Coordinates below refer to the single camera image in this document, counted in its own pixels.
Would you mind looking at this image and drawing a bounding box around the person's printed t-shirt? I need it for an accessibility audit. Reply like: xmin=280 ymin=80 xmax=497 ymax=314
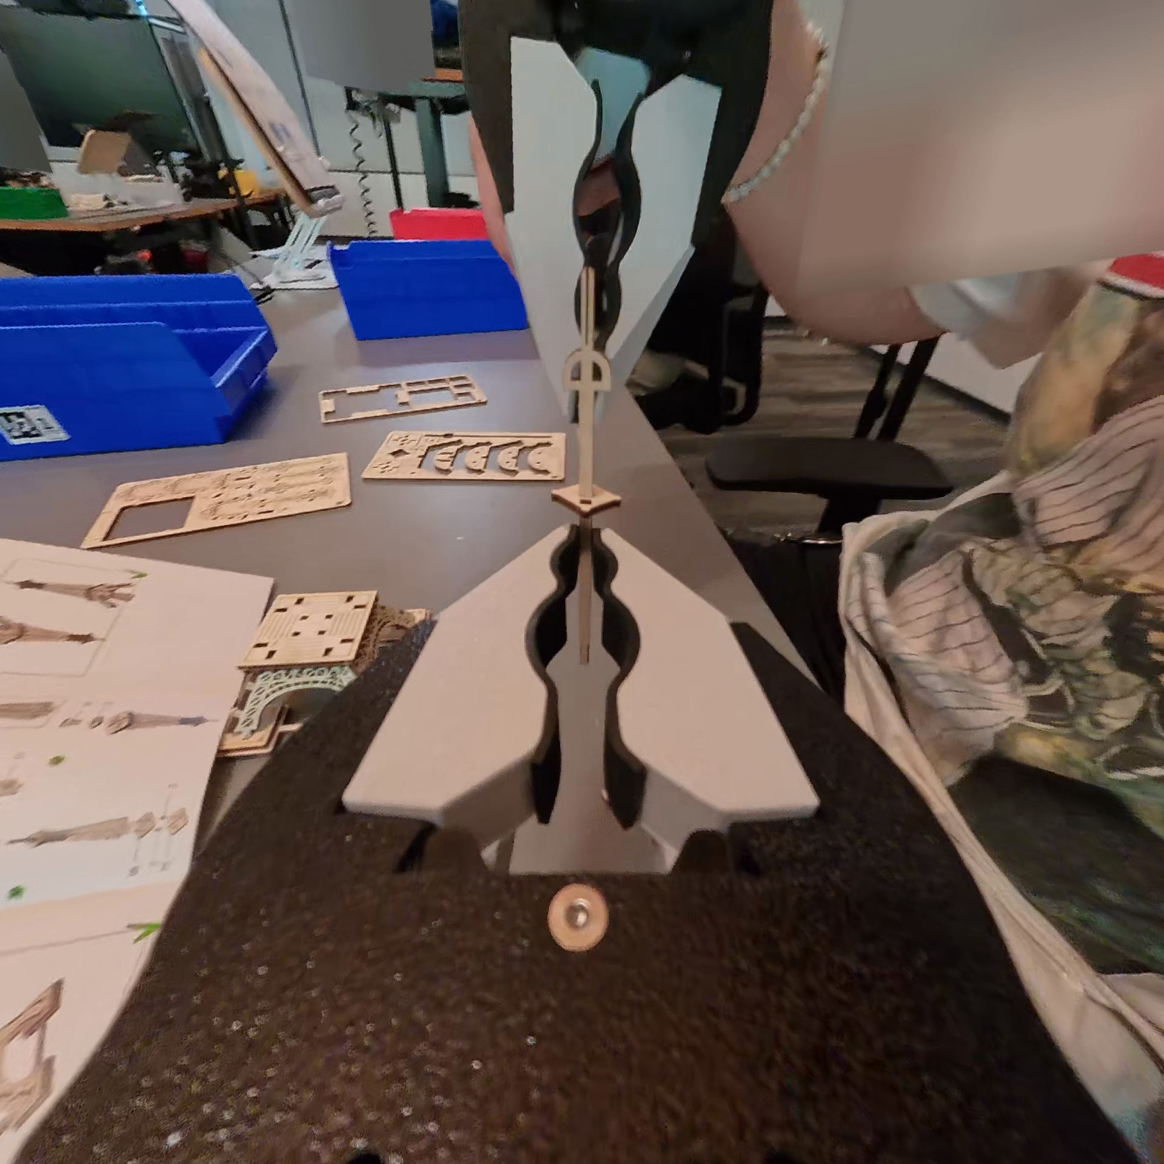
xmin=836 ymin=258 xmax=1164 ymax=1164

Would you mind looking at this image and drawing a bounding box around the coiled cable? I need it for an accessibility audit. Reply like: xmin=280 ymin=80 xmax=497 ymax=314
xmin=348 ymin=88 xmax=380 ymax=240

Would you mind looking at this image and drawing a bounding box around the task instruction sheet on stand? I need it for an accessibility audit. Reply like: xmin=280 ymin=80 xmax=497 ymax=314
xmin=167 ymin=0 xmax=342 ymax=219

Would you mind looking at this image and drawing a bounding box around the white board stand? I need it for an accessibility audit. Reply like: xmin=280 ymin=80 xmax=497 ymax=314
xmin=249 ymin=211 xmax=343 ymax=288

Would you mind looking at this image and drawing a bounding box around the large wooden parts sheet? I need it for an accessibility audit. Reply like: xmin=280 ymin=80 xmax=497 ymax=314
xmin=81 ymin=452 xmax=352 ymax=550

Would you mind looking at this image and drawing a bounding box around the blue plastic bin with tag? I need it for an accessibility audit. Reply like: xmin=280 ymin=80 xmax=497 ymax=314
xmin=0 ymin=273 xmax=279 ymax=463

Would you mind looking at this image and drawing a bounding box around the instruction booklet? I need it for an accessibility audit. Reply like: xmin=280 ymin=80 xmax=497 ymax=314
xmin=0 ymin=536 xmax=274 ymax=1164

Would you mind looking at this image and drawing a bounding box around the small wooden parts sheet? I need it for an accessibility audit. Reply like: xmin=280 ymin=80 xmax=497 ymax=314
xmin=320 ymin=374 xmax=487 ymax=425

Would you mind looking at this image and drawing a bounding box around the person's right hand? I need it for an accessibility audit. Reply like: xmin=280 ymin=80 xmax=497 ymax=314
xmin=738 ymin=0 xmax=825 ymax=190

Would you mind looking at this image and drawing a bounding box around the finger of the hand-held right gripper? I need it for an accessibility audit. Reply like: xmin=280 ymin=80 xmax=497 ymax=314
xmin=607 ymin=83 xmax=726 ymax=385
xmin=509 ymin=37 xmax=603 ymax=427

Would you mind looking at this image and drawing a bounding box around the red plastic bin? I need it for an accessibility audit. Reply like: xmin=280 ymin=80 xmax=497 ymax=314
xmin=390 ymin=207 xmax=492 ymax=244

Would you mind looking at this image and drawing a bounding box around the person's right forearm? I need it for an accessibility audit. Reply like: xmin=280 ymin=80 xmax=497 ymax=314
xmin=727 ymin=54 xmax=1120 ymax=345

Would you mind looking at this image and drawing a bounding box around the wooden parts sheet with arches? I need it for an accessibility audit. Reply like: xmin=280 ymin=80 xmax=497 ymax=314
xmin=361 ymin=429 xmax=567 ymax=484

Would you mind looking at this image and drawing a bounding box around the grey desk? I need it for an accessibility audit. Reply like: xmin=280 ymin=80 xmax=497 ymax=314
xmin=0 ymin=231 xmax=819 ymax=920

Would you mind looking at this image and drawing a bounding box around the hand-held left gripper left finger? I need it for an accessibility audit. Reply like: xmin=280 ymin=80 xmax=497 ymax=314
xmin=340 ymin=525 xmax=580 ymax=853

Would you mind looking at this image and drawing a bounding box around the wooden tower spire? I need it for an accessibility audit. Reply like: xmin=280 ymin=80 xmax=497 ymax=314
xmin=550 ymin=263 xmax=623 ymax=665

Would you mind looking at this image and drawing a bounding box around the printed instruction sheet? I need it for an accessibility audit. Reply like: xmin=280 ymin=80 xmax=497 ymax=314
xmin=172 ymin=0 xmax=333 ymax=206

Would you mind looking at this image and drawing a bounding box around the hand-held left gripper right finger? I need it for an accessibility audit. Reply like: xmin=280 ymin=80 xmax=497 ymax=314
xmin=593 ymin=525 xmax=822 ymax=867

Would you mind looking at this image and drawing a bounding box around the wooden tower base model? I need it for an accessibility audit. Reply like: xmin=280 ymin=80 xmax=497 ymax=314
xmin=215 ymin=590 xmax=434 ymax=758

